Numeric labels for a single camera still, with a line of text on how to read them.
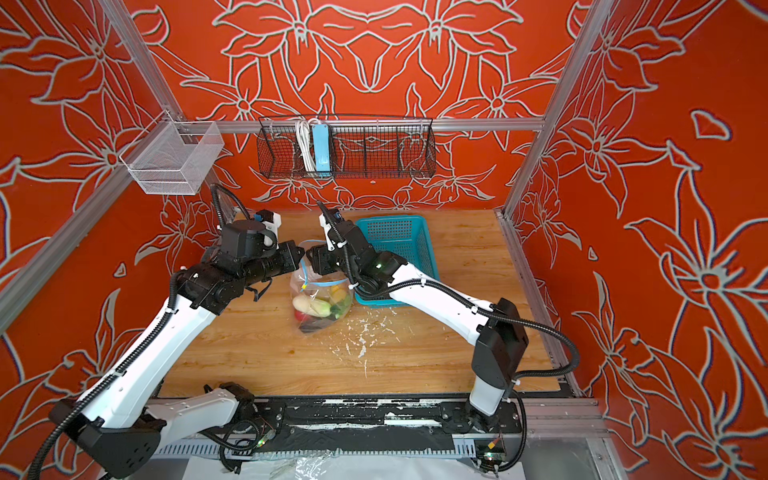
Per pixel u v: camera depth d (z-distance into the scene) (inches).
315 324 32.9
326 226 25.9
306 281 29.2
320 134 35.5
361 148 38.4
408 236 43.1
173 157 36.2
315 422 28.8
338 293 32.9
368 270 21.8
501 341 16.6
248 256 20.1
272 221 24.7
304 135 34.5
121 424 15.3
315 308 30.4
